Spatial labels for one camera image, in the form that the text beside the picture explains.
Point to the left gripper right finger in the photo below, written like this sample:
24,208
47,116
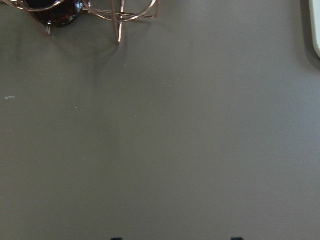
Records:
237,238

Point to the cream rabbit tray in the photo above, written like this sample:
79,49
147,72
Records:
314,7

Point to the copper wire bottle rack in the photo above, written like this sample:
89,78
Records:
118,16

